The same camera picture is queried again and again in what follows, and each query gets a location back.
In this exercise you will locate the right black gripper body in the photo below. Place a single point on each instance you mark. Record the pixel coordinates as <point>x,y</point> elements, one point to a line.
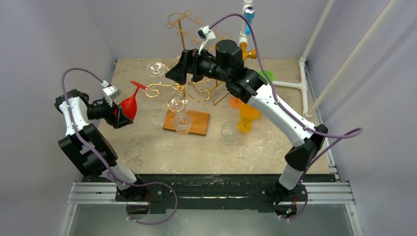
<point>188,65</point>

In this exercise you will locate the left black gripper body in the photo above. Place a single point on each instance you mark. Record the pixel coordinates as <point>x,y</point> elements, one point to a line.
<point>99,111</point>

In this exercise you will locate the red plastic goblet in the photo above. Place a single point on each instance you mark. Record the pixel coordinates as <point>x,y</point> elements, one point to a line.
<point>128,107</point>

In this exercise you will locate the clear stemmed glass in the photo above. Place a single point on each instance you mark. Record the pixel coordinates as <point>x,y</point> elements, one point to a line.
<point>182,121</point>

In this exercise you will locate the gold swirl wine glass rack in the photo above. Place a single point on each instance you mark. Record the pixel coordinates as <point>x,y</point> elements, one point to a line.
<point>199,120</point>

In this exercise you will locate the yellow goblet front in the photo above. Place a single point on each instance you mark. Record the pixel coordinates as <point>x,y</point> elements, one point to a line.
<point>247,114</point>

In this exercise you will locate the clear wine glass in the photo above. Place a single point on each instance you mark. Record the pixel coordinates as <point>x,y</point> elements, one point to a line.
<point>156,70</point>

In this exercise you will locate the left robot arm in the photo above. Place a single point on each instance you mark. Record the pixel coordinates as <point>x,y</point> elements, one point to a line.
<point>87,148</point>

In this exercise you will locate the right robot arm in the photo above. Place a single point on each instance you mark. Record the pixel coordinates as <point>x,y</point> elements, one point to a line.
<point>252,88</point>

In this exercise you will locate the orange plastic goblet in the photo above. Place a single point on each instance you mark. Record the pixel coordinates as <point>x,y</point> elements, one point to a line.
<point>235,103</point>

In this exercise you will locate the orange faucet tap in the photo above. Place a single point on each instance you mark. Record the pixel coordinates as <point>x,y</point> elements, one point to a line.
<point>252,54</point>

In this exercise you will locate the green plastic cup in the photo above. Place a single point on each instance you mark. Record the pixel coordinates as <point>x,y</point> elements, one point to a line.
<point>269,74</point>

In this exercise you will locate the small clear tumbler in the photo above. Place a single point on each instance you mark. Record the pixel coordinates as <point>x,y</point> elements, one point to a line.
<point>228,133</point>

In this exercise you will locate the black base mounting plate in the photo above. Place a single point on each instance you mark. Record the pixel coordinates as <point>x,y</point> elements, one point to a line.
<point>260,192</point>

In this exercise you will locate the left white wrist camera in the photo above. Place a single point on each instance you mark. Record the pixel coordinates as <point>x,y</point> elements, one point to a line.
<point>110,92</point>

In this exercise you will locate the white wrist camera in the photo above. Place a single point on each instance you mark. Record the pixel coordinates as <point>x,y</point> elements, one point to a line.
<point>110,92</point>
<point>207,37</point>

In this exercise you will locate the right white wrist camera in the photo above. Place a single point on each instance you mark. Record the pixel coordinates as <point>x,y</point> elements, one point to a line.
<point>207,37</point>

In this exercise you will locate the gold tall wire rack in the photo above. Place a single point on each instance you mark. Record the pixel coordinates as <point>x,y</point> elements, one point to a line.
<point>186,26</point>

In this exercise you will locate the white pvc pipe frame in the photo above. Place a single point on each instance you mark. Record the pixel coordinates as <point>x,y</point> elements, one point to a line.
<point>302,85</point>

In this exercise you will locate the aluminium rail frame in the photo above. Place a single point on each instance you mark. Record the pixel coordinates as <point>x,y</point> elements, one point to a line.
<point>318,193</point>

